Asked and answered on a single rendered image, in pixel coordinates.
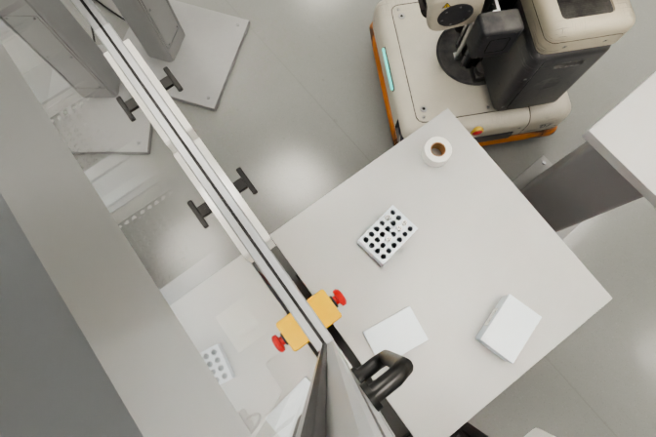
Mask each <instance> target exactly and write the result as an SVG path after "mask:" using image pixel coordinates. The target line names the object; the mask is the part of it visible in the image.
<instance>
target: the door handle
mask: <svg viewBox="0 0 656 437"><path fill-rule="evenodd" d="M385 366H387V367H389V369H388V370H386V371H385V372H384V373H383V374H381V375H380V376H379V377H377V378H376V379H375V380H374V381H372V382H371V383H370V384H369V385H368V384H367V382H366V380H368V379H369V378H370V377H372V376H373V375H374V374H375V373H377V372H378V371H379V370H380V369H382V368H384V367H385ZM413 367H414V366H413V364H412V361H410V360H409V359H408V358H406V357H404V356H401V355H399V354H396V353H394V352H391V351H389V350H383V351H381V352H379V353H378V354H376V355H374V356H373V357H371V358H370V359H369V360H368V361H366V362H365V363H364V364H363V365H361V366H360V367H359V368H358V369H357V368H356V367H355V366H353V367H352V368H351V370H352V372H353V373H354V375H355V376H356V378H357V379H358V380H359V382H360V383H361V384H359V386H360V387H361V389H362V390H363V392H364V393H365V394H366V396H367V397H368V399H369V400H370V402H371V403H372V404H373V406H374V407H375V409H376V410H377V411H380V410H381V409H382V408H383V405H382V404H381V402H382V401H383V400H385V399H386V398H387V397H388V396H389V395H391V394H392V393H393V391H395V390H396V389H397V388H398V387H400V386H401V385H402V384H403V382H404V381H405V380H407V378H408V377H409V376H410V375H411V373H412V372H413Z"/></svg>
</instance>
